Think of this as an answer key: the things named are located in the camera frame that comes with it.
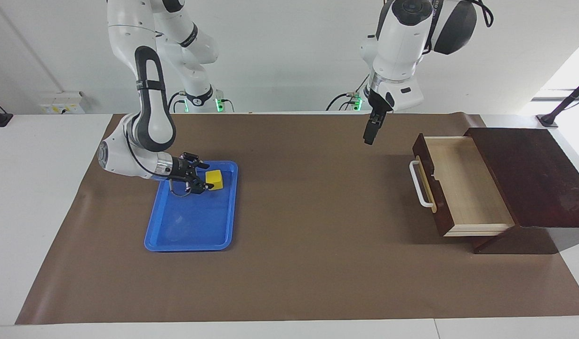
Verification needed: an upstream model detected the yellow block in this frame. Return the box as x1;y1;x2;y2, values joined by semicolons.
205;170;224;191

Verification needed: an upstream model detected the white drawer handle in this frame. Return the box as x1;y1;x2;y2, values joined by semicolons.
409;160;435;208

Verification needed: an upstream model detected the white wall outlet box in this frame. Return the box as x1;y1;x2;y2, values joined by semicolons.
39;91;86;115

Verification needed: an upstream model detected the tan handle backing plate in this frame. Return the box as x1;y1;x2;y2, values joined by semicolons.
415;155;437;213

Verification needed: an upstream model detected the brown table mat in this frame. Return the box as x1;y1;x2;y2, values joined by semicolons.
15;112;579;325

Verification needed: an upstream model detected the blue plastic tray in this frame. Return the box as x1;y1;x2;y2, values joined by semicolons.
144;161;239;252

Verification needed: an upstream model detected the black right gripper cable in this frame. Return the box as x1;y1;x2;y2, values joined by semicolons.
125;132;192;198

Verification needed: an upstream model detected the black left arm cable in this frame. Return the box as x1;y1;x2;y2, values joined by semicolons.
424;0;495;53

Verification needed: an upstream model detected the wooden drawer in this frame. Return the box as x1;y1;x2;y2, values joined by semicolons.
412;133;516;237

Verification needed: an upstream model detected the black angled stand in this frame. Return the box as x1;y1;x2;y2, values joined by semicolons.
536;75;579;129

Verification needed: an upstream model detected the black table clamp stand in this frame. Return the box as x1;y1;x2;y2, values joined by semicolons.
0;97;14;128

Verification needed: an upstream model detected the dark brown wooden cabinet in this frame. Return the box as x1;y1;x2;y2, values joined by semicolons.
464;127;579;255

